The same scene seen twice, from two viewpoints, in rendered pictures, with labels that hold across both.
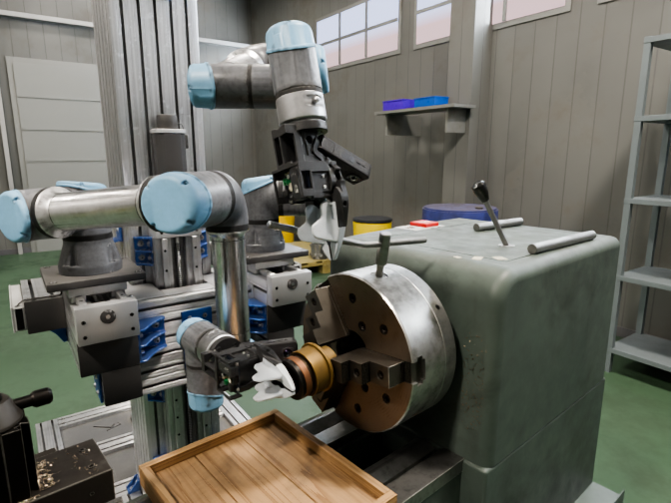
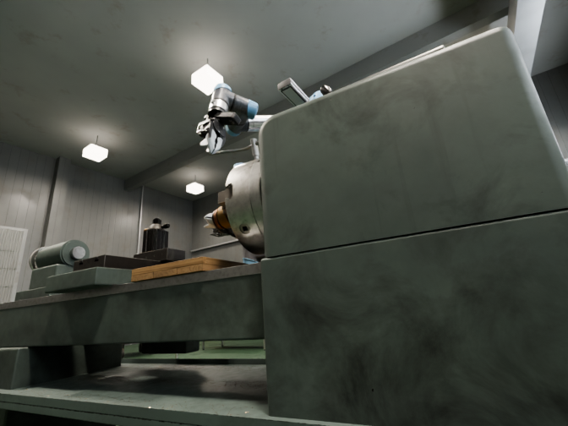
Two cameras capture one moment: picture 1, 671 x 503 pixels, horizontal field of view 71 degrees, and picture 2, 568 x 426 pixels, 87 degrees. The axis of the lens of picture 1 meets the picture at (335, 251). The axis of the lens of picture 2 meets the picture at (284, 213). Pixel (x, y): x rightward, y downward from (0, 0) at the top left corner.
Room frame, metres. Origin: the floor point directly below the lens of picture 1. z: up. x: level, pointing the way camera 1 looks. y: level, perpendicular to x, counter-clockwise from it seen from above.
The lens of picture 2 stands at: (0.58, -0.97, 0.75)
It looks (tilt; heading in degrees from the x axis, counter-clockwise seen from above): 18 degrees up; 67
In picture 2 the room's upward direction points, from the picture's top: 5 degrees counter-clockwise
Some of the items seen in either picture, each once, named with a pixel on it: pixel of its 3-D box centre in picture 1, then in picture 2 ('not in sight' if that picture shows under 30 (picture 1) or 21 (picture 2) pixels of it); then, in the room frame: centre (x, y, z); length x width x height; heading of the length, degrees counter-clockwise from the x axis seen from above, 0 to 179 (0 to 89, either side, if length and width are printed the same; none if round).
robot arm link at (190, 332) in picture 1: (202, 340); not in sight; (0.94, 0.28, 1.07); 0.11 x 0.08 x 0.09; 41
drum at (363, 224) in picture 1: (371, 249); not in sight; (5.44, -0.43, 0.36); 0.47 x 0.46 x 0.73; 35
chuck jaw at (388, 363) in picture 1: (375, 368); (231, 201); (0.78, -0.07, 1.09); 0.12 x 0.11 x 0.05; 41
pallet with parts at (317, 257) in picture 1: (301, 249); not in sight; (6.26, 0.47, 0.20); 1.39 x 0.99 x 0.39; 35
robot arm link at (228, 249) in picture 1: (231, 275); not in sight; (1.06, 0.24, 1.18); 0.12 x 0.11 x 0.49; 71
